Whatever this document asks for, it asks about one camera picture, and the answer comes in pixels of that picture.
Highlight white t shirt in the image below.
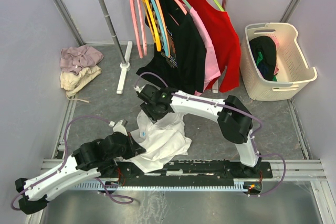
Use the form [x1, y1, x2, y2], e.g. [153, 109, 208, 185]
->
[123, 111, 192, 173]

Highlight orange wavy hanger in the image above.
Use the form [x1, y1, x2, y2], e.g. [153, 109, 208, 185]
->
[154, 0, 170, 57]

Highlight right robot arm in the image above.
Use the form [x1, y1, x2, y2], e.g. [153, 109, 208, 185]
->
[134, 84, 262, 177]

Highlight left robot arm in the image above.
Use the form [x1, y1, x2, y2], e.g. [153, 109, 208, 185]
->
[13, 132, 146, 215]

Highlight black t shirt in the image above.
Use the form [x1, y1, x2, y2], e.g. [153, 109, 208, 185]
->
[136, 0, 206, 95]

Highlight blue hanger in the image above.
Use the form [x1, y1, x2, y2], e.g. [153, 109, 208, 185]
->
[150, 0, 170, 58]

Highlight pink t shirt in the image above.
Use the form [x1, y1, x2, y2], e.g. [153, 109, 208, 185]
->
[189, 7, 221, 95]

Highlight red t shirt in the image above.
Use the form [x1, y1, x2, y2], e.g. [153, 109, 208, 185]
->
[187, 0, 241, 92]

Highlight yellow hanger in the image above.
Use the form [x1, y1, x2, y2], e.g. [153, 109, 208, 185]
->
[141, 0, 161, 51]

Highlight pink wavy hanger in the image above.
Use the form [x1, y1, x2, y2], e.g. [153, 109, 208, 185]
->
[130, 0, 147, 59]

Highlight beige crumpled cloth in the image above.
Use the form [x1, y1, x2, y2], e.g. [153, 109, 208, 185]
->
[60, 66, 102, 103]

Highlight mauve crumpled cloth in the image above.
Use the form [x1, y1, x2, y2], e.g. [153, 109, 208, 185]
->
[60, 45, 104, 75]

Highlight dark clothes in basket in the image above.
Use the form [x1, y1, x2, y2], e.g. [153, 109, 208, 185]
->
[249, 36, 277, 82]

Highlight cream laundry basket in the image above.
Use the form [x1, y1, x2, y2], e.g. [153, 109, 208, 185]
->
[240, 23, 318, 101]

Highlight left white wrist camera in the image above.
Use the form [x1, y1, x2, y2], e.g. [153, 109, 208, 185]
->
[109, 120, 128, 136]

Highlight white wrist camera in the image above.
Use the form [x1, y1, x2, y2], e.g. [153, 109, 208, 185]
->
[133, 84, 146, 95]
[109, 120, 128, 136]

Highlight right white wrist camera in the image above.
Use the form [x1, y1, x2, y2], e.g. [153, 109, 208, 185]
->
[133, 84, 146, 95]

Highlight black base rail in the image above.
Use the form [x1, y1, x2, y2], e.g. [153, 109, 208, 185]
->
[100, 159, 273, 192]

